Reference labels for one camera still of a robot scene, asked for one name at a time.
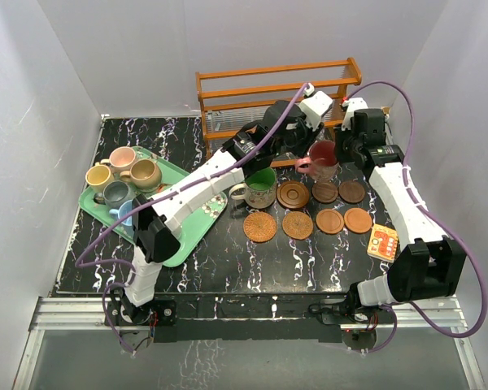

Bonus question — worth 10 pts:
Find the grey blue mug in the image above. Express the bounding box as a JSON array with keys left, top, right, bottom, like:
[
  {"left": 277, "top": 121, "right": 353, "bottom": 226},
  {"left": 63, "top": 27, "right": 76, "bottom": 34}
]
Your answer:
[{"left": 102, "top": 180, "right": 136, "bottom": 209}]

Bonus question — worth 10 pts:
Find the dark grooved wooden coaster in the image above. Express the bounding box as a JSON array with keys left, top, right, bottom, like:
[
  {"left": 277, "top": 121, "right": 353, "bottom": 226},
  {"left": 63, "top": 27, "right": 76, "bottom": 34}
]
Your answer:
[{"left": 277, "top": 180, "right": 310, "bottom": 210}]

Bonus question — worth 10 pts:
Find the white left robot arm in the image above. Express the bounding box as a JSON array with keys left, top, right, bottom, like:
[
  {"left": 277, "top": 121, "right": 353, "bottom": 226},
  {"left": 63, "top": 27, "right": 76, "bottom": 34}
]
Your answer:
[{"left": 120, "top": 96, "right": 333, "bottom": 324}]

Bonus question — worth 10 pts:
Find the dark walnut coaster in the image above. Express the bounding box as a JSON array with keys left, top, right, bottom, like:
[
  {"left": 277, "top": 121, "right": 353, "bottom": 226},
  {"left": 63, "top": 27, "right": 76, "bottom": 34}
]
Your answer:
[
  {"left": 312, "top": 182, "right": 338, "bottom": 204},
  {"left": 338, "top": 180, "right": 366, "bottom": 204}
]

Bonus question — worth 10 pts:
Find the maroon speckled mug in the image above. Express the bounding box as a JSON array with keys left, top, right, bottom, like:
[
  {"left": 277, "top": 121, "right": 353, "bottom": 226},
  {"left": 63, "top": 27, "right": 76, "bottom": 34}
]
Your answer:
[{"left": 294, "top": 140, "right": 338, "bottom": 182}]

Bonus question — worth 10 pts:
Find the beige brown mug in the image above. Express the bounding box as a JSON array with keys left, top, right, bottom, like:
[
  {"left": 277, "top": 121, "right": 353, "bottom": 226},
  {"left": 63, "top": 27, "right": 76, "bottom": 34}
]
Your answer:
[{"left": 119, "top": 158, "right": 162, "bottom": 193}]

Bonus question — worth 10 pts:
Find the yellow mug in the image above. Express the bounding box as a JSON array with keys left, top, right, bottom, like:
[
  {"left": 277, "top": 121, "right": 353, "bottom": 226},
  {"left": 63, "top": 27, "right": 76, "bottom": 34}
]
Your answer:
[{"left": 85, "top": 163, "right": 115, "bottom": 193}]

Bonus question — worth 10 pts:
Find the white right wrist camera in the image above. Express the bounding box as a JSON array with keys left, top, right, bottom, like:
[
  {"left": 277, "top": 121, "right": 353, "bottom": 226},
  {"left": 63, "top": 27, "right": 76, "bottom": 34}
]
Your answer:
[{"left": 341, "top": 97, "right": 368, "bottom": 131}]

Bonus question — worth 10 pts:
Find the aluminium table frame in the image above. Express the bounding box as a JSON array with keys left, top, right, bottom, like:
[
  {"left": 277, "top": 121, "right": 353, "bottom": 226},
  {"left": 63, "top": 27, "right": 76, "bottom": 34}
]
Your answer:
[{"left": 14, "top": 113, "right": 487, "bottom": 390}]

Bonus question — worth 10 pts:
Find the smooth brown wooden coaster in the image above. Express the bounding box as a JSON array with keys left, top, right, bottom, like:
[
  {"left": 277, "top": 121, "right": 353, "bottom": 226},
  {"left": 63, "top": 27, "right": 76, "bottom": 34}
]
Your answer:
[
  {"left": 316, "top": 209, "right": 345, "bottom": 235},
  {"left": 343, "top": 207, "right": 373, "bottom": 234}
]

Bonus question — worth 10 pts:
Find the green floral mug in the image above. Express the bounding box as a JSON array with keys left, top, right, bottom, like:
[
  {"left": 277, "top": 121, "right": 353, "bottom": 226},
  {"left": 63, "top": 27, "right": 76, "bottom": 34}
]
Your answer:
[{"left": 229, "top": 167, "right": 277, "bottom": 210}]

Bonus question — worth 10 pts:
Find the orange wooden rack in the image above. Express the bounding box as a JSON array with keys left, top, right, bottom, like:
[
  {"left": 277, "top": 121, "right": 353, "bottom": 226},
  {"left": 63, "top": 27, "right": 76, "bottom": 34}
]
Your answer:
[{"left": 196, "top": 57, "right": 363, "bottom": 158}]

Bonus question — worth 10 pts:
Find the woven rattan coaster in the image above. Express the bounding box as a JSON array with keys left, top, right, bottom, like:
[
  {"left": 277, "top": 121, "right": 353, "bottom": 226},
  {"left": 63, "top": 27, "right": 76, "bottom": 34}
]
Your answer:
[
  {"left": 243, "top": 211, "right": 277, "bottom": 243},
  {"left": 282, "top": 211, "right": 313, "bottom": 240}
]

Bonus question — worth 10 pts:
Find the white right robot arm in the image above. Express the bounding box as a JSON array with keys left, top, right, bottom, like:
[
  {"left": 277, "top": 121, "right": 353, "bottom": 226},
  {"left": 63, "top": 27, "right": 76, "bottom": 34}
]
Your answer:
[{"left": 334, "top": 98, "right": 466, "bottom": 323}]

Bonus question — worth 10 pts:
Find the green floral serving tray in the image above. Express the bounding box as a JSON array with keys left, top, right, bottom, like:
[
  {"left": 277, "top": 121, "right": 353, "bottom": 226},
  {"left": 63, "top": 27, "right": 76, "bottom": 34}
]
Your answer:
[{"left": 79, "top": 146, "right": 228, "bottom": 267}]

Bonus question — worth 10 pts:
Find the pink mug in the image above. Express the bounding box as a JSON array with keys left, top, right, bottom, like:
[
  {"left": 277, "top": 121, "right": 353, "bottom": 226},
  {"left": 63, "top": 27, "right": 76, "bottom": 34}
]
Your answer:
[{"left": 99, "top": 146, "right": 137, "bottom": 173}]

